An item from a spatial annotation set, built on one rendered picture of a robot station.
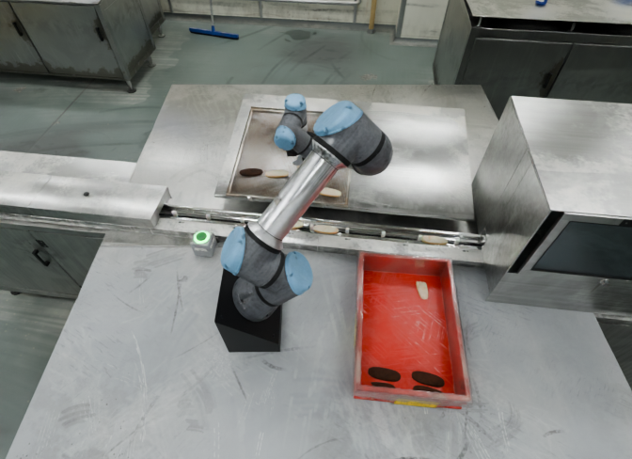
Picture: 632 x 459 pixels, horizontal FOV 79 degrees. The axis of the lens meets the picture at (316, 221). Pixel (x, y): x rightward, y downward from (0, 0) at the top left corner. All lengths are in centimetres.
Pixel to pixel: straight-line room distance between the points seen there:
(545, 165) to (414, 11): 358
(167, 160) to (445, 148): 127
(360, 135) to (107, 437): 108
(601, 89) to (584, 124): 189
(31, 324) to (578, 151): 270
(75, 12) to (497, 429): 387
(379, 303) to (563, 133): 79
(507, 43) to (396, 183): 159
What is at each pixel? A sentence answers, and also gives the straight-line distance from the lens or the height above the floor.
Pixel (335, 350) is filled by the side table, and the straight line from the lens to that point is 130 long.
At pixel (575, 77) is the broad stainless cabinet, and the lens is 325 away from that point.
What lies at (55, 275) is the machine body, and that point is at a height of 37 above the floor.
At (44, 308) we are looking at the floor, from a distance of 277.
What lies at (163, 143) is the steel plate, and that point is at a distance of 207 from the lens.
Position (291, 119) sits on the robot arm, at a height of 125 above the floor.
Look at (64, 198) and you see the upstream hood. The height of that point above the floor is 92.
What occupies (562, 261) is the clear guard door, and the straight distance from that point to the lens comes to 134.
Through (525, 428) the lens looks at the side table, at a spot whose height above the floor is 82.
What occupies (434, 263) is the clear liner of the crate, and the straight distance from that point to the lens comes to 141.
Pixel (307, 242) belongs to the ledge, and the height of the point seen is 86.
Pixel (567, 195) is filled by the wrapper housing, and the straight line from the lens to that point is 120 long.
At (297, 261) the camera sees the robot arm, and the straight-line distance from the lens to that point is 107.
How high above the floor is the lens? 204
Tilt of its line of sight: 51 degrees down
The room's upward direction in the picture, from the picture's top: straight up
